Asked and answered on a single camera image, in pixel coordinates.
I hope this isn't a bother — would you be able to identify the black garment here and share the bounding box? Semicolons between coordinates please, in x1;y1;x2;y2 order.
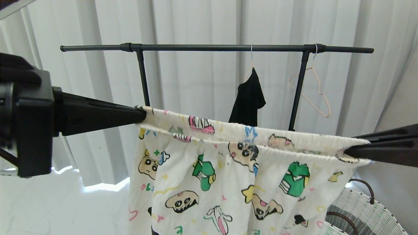
229;68;266;127

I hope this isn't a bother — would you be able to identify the cream printed garment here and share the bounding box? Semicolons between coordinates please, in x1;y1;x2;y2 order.
128;105;371;235

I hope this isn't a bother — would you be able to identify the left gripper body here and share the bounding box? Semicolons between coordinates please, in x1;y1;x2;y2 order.
0;70;55;178

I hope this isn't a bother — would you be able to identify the white laundry basket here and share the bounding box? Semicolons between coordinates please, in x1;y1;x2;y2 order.
318;178;409;235

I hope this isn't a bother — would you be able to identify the pink clothes hanger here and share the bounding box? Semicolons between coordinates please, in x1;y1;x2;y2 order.
244;45;255;82
288;44;331;118

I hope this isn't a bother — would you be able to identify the black clothes rack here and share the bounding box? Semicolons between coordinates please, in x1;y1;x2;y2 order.
60;42;374;131

